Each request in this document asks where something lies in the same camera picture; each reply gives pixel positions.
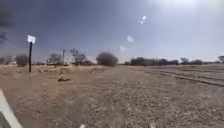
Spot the round dark bush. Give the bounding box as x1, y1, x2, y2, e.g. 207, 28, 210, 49
96, 51, 119, 67

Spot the sparse thin tree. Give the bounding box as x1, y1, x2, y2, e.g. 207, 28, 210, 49
69, 48, 93, 66

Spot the row of dark bushes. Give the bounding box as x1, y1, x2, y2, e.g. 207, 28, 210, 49
129, 56, 209, 67

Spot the short dark pole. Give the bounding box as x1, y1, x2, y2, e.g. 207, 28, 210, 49
61, 49, 67, 66

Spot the dry yellow grass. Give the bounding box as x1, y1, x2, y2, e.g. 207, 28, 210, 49
0, 63, 111, 88

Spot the small round bush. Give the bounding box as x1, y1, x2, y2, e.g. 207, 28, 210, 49
14, 54, 30, 68

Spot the white sign on dark post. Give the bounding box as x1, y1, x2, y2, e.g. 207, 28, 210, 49
26, 34, 37, 74

